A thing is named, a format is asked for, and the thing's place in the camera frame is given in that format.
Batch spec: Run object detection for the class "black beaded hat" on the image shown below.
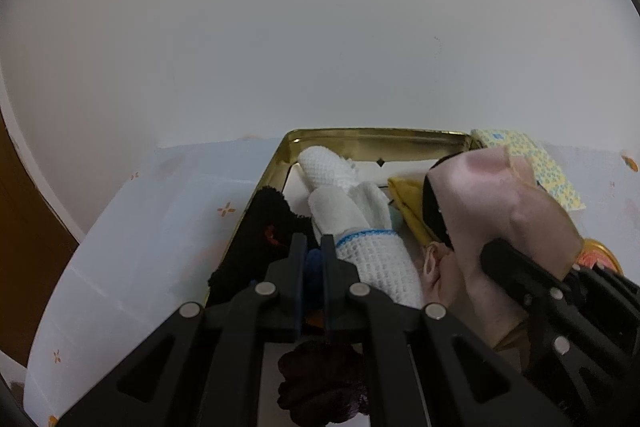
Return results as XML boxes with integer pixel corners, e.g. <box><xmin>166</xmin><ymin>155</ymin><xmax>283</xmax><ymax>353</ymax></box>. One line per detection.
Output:
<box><xmin>421</xmin><ymin>152</ymin><xmax>460</xmax><ymax>249</ymax></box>

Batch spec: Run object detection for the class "white waffle cloth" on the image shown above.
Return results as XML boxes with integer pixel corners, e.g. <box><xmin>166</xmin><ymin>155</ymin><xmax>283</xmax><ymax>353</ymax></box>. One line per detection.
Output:
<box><xmin>297</xmin><ymin>145</ymin><xmax>359</xmax><ymax>191</ymax></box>

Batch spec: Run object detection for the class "yellow cloth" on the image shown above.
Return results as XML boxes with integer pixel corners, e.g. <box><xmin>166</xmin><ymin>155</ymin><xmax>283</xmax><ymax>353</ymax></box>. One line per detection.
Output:
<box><xmin>387</xmin><ymin>176</ymin><xmax>439</xmax><ymax>247</ymax></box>

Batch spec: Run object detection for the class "round gold pink tin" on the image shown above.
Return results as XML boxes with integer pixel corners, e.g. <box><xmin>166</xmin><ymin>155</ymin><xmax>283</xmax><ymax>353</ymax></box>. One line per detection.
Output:
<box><xmin>575</xmin><ymin>239</ymin><xmax>624</xmax><ymax>275</ymax></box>

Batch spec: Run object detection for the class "persimmon print tablecloth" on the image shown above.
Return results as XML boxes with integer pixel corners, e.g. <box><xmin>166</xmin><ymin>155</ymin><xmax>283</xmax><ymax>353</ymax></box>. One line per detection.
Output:
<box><xmin>22</xmin><ymin>133</ymin><xmax>640</xmax><ymax>427</ymax></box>

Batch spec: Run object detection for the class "gold rectangular tin box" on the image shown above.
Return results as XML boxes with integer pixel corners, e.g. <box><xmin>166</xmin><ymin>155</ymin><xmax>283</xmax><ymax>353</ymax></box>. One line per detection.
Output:
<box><xmin>204</xmin><ymin>126</ymin><xmax>484</xmax><ymax>308</ymax></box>

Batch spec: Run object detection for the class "black fuzzy cloth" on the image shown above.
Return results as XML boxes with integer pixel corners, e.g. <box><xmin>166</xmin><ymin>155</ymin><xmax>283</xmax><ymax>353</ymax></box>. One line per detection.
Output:
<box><xmin>206</xmin><ymin>186</ymin><xmax>318</xmax><ymax>307</ymax></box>

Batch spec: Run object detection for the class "yellow patterned tissue pack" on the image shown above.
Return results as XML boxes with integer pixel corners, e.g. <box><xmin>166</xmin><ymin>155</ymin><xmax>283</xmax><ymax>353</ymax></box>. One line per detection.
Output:
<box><xmin>471</xmin><ymin>129</ymin><xmax>586</xmax><ymax>211</ymax></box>

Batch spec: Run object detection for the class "pink beige cloth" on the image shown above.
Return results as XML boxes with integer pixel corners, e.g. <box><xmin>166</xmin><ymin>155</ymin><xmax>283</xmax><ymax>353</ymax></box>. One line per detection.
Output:
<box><xmin>442</xmin><ymin>147</ymin><xmax>582</xmax><ymax>347</ymax></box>

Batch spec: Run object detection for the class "dark purple scrunchie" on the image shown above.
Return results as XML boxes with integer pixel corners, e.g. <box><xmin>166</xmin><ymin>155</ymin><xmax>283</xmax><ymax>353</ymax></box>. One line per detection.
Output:
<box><xmin>277</xmin><ymin>339</ymin><xmax>370</xmax><ymax>426</ymax></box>

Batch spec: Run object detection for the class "pink drawstring pouch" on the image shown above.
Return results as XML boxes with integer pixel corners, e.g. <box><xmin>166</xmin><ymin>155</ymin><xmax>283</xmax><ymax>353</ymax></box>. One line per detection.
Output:
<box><xmin>414</xmin><ymin>242</ymin><xmax>468</xmax><ymax>309</ymax></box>

